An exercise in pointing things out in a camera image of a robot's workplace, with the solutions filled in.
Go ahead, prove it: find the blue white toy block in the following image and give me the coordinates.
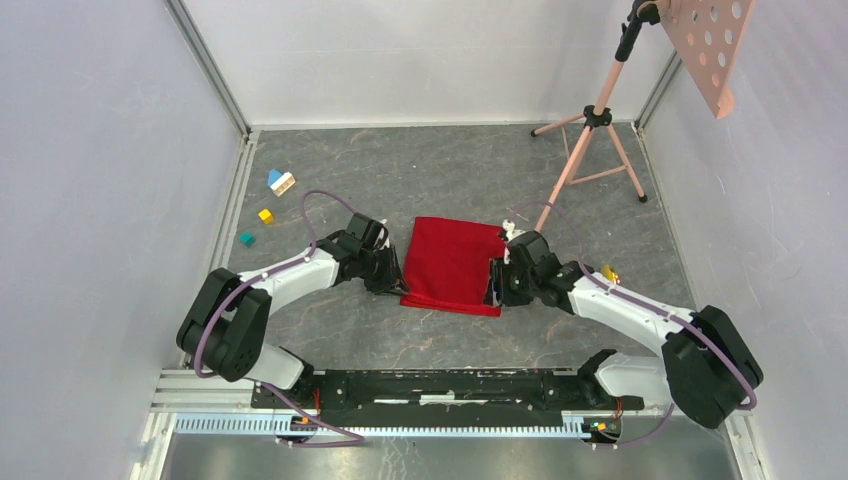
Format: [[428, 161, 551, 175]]
[[267, 169, 296, 197]]

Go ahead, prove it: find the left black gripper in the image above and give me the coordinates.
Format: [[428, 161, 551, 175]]
[[358, 243, 410, 297]]

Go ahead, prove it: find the pink perforated board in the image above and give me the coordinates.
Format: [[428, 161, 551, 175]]
[[658, 0, 756, 119]]

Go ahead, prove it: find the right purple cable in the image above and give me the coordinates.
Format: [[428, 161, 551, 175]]
[[513, 200, 760, 452]]

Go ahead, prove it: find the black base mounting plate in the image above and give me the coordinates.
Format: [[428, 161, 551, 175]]
[[285, 368, 645, 427]]

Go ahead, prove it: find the red cloth napkin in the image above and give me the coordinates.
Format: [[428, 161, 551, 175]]
[[400, 216, 505, 317]]

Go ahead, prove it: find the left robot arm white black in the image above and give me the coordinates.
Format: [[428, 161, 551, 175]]
[[176, 213, 408, 408]]

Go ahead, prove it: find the white slotted cable duct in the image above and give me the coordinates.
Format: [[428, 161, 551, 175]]
[[174, 413, 590, 440]]

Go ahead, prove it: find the iridescent spoon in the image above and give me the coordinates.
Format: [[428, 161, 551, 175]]
[[600, 264, 621, 285]]

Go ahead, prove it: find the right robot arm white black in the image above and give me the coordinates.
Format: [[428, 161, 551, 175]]
[[487, 223, 764, 429]]

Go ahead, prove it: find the yellow toy cube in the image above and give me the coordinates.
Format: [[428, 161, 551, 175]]
[[258, 209, 274, 224]]

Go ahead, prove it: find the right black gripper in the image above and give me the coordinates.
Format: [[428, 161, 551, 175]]
[[482, 257, 538, 307]]

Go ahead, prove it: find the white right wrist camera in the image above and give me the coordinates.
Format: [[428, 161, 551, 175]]
[[499, 219, 525, 245]]

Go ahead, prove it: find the teal toy cube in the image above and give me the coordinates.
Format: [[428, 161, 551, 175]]
[[239, 232, 256, 248]]

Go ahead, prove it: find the pink tripod stand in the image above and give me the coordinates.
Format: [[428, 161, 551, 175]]
[[530, 0, 664, 204]]

